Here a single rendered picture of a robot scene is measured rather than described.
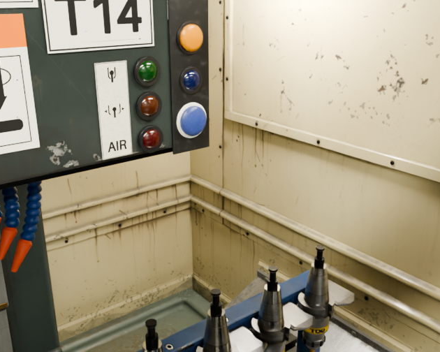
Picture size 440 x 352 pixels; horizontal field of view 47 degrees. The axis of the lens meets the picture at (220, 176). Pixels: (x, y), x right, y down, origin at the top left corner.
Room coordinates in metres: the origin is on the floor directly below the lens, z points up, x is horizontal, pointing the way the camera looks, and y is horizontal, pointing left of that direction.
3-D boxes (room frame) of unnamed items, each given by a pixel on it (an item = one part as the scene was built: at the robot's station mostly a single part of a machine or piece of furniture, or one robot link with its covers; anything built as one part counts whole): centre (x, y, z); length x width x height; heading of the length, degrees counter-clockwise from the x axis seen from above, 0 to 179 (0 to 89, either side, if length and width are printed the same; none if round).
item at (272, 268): (0.68, -0.08, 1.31); 0.02 x 0.02 x 0.03
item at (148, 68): (0.46, 0.07, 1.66); 0.02 x 0.01 x 0.02; 128
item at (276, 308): (0.68, -0.08, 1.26); 0.04 x 0.04 x 0.07
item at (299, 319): (0.72, -0.13, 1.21); 0.07 x 0.05 x 0.01; 38
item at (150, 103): (0.46, 0.07, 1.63); 0.02 x 0.01 x 0.02; 128
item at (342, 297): (0.79, -0.21, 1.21); 0.07 x 0.05 x 0.01; 38
